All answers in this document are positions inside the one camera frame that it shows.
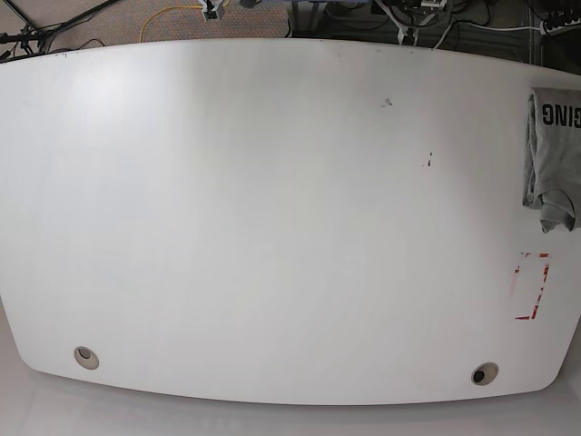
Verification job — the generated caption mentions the black tripod legs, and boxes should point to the black tripod legs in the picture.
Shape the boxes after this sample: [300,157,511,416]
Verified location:
[1,0,119,64]

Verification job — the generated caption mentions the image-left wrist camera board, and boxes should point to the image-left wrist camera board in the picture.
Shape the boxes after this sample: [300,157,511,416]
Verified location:
[203,4,224,21]

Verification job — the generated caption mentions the white power strip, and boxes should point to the white power strip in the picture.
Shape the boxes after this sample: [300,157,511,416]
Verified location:
[540,8,580,35]

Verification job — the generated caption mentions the left table cable grommet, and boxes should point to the left table cable grommet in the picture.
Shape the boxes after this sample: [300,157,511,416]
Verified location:
[74,346,99,371]

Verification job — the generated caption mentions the right table cable grommet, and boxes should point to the right table cable grommet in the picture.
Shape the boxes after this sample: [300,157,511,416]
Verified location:
[471,362,498,386]

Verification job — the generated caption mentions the yellow cable on floor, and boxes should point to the yellow cable on floor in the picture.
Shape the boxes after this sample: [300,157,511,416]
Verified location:
[139,0,205,43]

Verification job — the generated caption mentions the white cable on floor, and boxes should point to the white cable on floor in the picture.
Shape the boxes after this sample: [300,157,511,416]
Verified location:
[433,20,544,50]

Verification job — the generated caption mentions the table cable grommet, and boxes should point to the table cable grommet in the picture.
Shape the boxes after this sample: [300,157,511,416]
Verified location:
[471,362,498,386]
[74,346,99,371]

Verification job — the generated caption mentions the grey metal frame leg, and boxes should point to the grey metal frame leg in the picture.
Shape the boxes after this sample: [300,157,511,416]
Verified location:
[286,1,330,37]

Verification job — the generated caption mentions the grey printed T-shirt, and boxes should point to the grey printed T-shirt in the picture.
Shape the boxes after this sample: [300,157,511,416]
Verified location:
[522,87,580,233]

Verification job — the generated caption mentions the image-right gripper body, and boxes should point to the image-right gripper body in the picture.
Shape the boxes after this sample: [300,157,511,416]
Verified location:
[372,0,454,45]

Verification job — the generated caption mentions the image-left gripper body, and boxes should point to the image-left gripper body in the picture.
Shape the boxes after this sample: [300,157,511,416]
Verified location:
[199,0,228,10]

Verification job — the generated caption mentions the red tape rectangle marking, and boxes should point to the red tape rectangle marking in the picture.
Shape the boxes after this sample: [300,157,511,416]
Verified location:
[509,253,551,321]

